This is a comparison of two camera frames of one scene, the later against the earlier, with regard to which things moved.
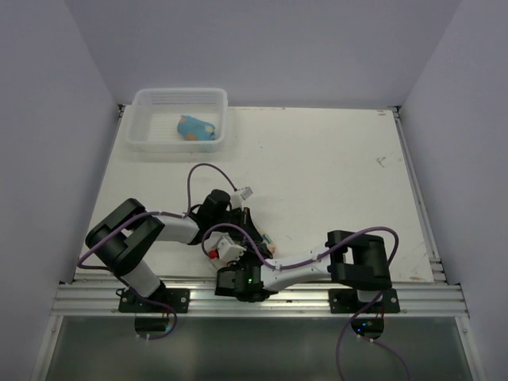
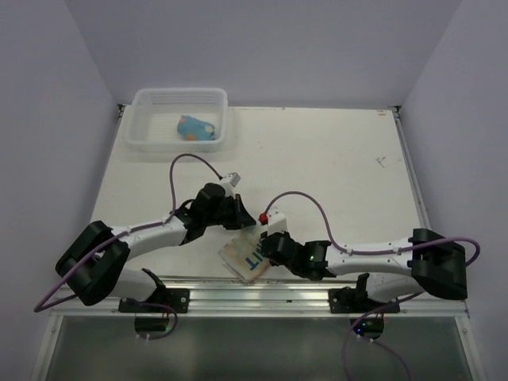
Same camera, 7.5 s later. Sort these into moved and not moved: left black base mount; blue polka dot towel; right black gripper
Moved: right black gripper
Not moved: blue polka dot towel; left black base mount
